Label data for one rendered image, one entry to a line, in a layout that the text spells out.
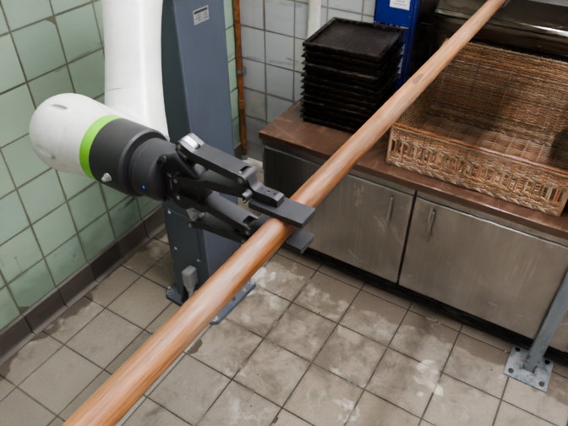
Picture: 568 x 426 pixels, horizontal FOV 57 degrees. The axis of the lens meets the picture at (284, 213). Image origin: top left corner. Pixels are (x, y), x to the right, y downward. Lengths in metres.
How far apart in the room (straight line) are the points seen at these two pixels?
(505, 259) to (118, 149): 1.39
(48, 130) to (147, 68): 0.21
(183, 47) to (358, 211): 0.86
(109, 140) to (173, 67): 0.80
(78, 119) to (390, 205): 1.27
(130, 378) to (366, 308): 1.69
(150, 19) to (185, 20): 0.52
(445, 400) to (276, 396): 0.55
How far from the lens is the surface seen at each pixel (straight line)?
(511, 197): 1.76
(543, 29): 2.00
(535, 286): 1.87
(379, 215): 1.88
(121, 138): 0.68
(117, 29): 0.91
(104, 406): 0.45
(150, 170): 0.65
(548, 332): 1.91
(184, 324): 0.48
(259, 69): 2.56
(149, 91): 0.87
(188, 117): 1.51
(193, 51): 1.47
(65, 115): 0.75
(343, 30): 2.02
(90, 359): 2.04
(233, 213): 0.64
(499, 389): 2.00
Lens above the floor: 1.58
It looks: 40 degrees down
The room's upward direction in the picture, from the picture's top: straight up
